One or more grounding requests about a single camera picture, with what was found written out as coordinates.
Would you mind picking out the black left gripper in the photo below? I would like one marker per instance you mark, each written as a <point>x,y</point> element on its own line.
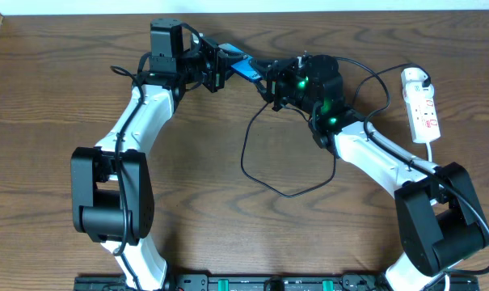
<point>218,69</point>

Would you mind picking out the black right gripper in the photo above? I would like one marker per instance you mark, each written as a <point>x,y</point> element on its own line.
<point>276,86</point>

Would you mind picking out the blue Samsung Galaxy smartphone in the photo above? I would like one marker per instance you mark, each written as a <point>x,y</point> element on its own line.
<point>243,69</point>

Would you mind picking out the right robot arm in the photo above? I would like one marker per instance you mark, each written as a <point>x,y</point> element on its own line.
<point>440,220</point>

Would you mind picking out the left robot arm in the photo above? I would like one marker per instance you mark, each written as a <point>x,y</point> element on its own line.
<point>112,196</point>

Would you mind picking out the white charger adapter plug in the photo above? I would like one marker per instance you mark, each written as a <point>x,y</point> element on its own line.
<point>417,85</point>

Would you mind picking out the white power strip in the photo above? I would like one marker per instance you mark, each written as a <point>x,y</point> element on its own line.
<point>423,121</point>

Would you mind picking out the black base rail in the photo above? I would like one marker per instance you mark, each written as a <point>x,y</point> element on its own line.
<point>201,282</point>

